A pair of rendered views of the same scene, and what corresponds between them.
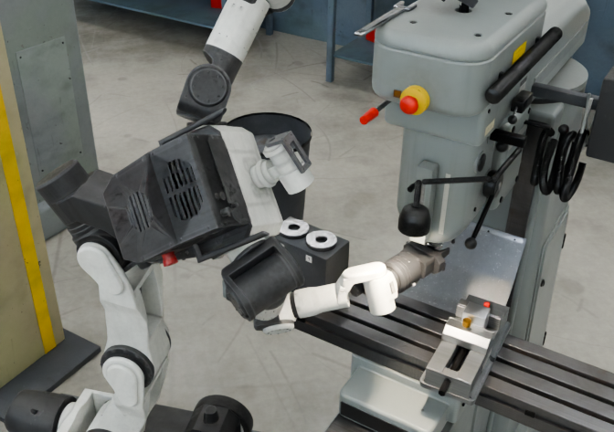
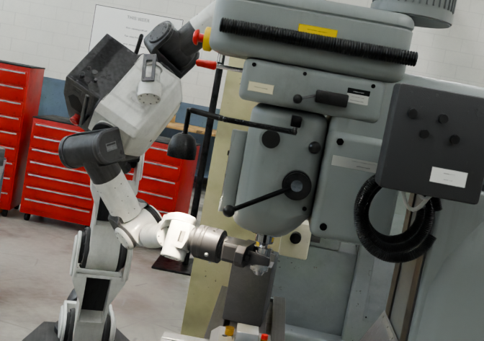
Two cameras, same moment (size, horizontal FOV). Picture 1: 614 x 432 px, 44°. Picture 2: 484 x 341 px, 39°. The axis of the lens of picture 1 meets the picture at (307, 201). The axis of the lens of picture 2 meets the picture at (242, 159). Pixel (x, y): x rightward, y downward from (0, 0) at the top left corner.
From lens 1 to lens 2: 2.12 m
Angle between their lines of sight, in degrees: 63
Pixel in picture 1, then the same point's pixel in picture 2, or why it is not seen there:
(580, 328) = not seen: outside the picture
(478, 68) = (222, 1)
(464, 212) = (248, 187)
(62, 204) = not seen: hidden behind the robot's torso
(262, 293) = (72, 143)
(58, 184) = not seen: hidden behind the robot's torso
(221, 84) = (163, 31)
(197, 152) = (103, 45)
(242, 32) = (204, 14)
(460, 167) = (250, 133)
